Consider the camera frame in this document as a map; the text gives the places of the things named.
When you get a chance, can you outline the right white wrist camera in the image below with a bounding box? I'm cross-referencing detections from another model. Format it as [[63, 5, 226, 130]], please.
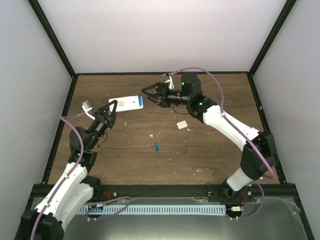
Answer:
[[163, 72, 175, 90]]

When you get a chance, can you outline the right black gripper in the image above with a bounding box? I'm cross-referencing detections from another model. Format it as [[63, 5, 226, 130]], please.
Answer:
[[143, 82, 191, 108]]

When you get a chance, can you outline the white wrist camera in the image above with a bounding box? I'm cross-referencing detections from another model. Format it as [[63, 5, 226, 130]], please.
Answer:
[[163, 72, 175, 90], [81, 100, 96, 120]]

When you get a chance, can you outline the purple cable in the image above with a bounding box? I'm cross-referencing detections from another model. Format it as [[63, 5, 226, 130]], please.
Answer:
[[169, 66, 276, 221], [30, 111, 132, 240]]

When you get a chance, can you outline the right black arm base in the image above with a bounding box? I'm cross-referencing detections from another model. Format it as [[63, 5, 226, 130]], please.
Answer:
[[205, 184, 252, 203]]

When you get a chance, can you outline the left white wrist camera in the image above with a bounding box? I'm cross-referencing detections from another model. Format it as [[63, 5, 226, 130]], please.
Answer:
[[81, 100, 96, 120]]

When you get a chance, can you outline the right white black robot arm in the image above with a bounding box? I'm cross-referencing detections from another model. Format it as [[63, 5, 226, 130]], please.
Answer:
[[141, 72, 278, 202]]

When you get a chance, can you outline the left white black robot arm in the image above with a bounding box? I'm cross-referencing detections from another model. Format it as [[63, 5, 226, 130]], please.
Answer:
[[20, 100, 118, 240]]

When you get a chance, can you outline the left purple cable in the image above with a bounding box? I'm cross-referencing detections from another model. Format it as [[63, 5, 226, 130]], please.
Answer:
[[30, 111, 132, 240]]

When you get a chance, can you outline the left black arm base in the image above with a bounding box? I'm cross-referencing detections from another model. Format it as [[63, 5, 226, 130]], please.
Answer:
[[87, 184, 118, 203]]

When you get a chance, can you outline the white battery cover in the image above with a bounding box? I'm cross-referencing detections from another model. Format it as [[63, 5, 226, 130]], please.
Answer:
[[176, 120, 188, 130]]

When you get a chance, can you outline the light blue slotted cable duct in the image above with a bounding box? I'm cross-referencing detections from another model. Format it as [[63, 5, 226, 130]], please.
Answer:
[[88, 205, 226, 216]]

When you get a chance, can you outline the white remote control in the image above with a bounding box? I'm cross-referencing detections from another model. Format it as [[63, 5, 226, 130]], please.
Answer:
[[108, 95, 144, 113]]

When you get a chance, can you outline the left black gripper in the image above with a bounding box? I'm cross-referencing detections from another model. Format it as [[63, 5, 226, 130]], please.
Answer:
[[88, 100, 119, 150]]

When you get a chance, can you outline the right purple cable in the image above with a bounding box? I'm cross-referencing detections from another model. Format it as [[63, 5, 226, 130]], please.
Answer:
[[169, 66, 276, 221]]

